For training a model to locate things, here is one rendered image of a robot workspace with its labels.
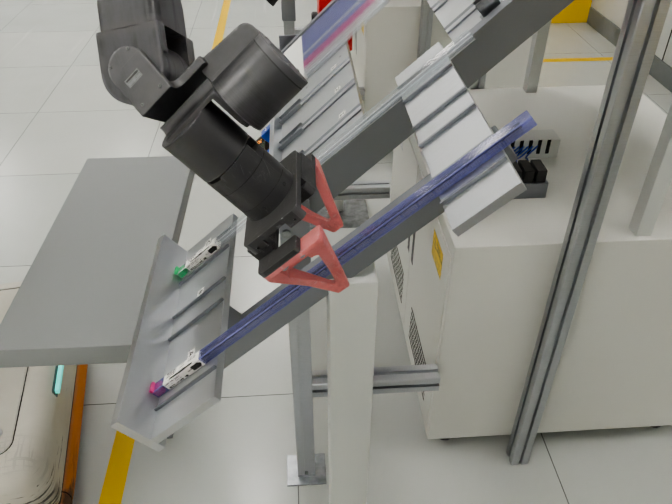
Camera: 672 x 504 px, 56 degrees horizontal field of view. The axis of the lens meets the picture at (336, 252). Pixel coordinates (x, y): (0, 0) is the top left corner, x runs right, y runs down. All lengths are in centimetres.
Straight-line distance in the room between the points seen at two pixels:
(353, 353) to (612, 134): 53
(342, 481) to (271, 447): 55
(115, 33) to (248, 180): 16
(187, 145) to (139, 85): 6
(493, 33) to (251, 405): 110
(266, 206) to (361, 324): 29
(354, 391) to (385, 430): 74
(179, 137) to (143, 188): 86
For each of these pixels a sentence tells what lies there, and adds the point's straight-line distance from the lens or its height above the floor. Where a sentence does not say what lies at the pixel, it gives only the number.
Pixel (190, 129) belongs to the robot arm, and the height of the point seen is 107.
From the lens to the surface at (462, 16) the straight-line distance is 107.
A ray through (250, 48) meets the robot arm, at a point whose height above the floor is 112.
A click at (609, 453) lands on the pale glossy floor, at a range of 171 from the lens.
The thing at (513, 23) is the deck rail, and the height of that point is 101.
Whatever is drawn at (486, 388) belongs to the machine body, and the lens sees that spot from 144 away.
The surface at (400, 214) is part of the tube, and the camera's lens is 60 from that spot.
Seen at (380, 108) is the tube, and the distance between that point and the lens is 78.
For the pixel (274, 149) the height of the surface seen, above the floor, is 73.
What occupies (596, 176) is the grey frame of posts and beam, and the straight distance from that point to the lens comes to 110.
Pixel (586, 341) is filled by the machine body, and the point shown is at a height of 36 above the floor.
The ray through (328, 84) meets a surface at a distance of 128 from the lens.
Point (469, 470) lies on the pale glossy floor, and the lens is 159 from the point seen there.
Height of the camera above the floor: 130
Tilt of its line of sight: 37 degrees down
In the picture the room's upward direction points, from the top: straight up
